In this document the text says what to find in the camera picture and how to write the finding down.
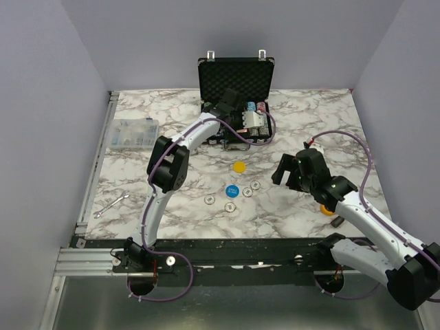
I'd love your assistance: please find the silver wrench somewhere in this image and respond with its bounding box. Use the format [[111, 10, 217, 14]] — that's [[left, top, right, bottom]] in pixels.
[[93, 191, 130, 219]]

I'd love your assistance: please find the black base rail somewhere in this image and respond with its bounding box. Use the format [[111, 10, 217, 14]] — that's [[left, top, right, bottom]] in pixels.
[[59, 234, 343, 293]]

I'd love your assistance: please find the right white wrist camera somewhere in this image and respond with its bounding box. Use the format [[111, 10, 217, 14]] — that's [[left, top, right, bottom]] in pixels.
[[303, 140, 325, 155]]

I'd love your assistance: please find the clear plastic organizer box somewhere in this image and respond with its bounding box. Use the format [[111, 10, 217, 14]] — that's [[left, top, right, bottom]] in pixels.
[[107, 118, 159, 150]]

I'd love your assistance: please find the white red chip bottom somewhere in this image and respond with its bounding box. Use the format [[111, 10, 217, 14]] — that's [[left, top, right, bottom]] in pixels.
[[224, 202, 236, 212]]

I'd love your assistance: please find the yellow dealer button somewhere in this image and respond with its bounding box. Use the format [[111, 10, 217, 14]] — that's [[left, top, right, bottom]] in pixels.
[[232, 162, 246, 173]]

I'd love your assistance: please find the black poker chip case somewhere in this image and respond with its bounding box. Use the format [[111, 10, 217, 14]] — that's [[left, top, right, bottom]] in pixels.
[[197, 49, 275, 147]]

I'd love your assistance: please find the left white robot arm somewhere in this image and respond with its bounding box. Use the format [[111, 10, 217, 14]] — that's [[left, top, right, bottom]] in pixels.
[[124, 89, 242, 272]]

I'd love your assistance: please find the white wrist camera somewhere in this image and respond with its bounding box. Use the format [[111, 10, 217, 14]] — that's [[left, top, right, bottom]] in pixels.
[[242, 111, 266, 129], [303, 140, 325, 155]]

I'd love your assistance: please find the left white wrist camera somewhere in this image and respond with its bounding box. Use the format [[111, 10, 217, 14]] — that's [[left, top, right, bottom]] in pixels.
[[242, 111, 266, 129]]

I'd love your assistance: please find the white red chip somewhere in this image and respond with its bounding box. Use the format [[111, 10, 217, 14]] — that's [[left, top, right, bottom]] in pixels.
[[224, 202, 236, 212], [242, 187, 253, 197], [204, 195, 215, 205], [250, 180, 261, 190]]

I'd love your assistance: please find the yellow black tape measure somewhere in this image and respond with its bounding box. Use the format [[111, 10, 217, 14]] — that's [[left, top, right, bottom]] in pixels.
[[320, 205, 335, 216]]

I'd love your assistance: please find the small black cylinder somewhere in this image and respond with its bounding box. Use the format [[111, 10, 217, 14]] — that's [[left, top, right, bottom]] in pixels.
[[330, 217, 344, 228]]

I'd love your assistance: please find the blue round button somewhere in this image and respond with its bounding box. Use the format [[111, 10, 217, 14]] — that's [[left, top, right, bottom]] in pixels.
[[225, 185, 240, 198]]

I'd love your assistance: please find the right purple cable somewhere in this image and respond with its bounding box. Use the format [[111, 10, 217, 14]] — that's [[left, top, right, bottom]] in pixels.
[[304, 130, 440, 303]]

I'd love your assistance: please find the aluminium extrusion frame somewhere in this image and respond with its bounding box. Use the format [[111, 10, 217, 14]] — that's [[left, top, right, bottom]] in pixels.
[[37, 91, 120, 330]]

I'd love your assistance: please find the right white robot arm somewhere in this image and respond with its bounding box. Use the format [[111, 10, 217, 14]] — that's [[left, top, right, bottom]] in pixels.
[[272, 148, 439, 311]]

